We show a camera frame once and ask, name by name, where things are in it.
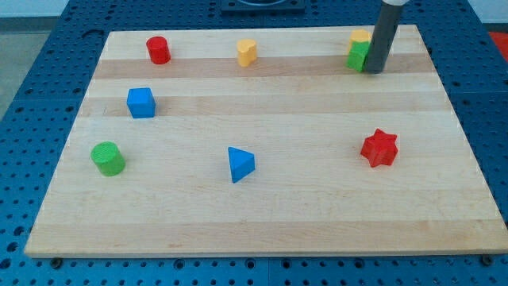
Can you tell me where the yellow pentagon block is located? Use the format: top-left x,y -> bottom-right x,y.
348,29 -> 371,51

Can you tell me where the yellow heart block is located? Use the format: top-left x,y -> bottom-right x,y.
237,39 -> 257,68

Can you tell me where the red star block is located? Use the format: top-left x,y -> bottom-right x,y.
360,129 -> 398,168

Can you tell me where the green cylinder block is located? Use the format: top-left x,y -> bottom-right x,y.
90,141 -> 125,176

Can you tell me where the green star block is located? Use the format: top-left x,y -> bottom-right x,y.
346,41 -> 370,72

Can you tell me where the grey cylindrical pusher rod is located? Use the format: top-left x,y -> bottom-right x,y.
364,0 -> 408,74

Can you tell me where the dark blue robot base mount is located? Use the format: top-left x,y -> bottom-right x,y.
220,0 -> 306,14

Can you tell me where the red cylinder block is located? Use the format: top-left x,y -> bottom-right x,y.
146,36 -> 171,64

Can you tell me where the wooden board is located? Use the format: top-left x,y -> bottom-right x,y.
25,25 -> 507,258

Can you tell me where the blue triangle block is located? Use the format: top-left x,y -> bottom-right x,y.
227,147 -> 256,184

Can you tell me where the blue cube block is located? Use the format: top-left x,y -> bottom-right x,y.
126,87 -> 156,118

